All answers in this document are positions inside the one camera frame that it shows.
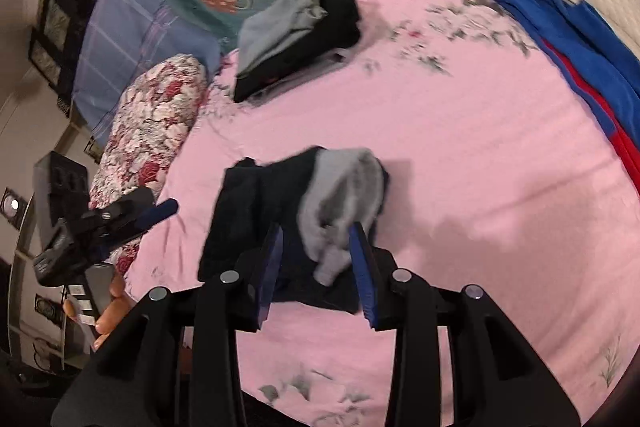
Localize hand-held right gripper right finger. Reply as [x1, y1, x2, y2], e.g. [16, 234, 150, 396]
[347, 222, 581, 427]

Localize black box with round holes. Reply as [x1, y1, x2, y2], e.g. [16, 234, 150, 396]
[32, 151, 92, 230]

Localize red floral pillow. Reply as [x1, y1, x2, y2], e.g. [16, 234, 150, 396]
[89, 54, 210, 279]

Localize pink floral bed sheet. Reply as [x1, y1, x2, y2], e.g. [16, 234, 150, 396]
[122, 0, 640, 427]

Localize blue and red pants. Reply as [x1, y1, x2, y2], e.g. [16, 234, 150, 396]
[481, 0, 640, 195]

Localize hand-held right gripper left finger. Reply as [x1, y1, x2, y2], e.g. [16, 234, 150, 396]
[52, 222, 286, 427]

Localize folded black pants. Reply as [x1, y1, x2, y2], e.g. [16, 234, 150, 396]
[232, 0, 362, 104]

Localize navy pants with bear patch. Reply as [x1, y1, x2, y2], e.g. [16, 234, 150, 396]
[197, 146, 391, 315]

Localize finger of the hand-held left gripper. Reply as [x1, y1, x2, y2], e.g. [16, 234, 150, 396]
[92, 224, 151, 259]
[90, 187, 179, 233]

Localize person's left hand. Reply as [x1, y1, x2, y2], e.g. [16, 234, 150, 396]
[62, 276, 137, 352]

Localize folded grey pants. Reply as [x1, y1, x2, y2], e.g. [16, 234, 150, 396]
[235, 0, 329, 78]

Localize purple plaid pillow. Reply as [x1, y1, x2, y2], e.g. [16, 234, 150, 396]
[72, 0, 224, 145]

